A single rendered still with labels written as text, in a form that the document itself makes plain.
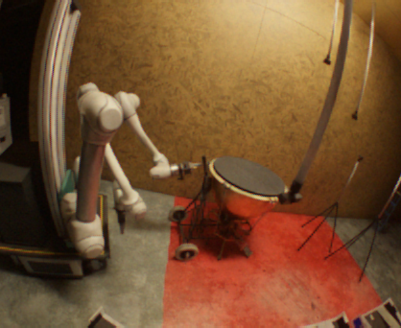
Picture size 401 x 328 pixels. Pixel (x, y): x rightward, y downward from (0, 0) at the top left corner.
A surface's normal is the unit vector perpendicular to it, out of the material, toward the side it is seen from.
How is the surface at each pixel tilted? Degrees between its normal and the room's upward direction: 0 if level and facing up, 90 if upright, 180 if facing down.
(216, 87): 90
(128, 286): 0
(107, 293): 0
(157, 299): 0
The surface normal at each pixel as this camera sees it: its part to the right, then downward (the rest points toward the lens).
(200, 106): 0.04, 0.42
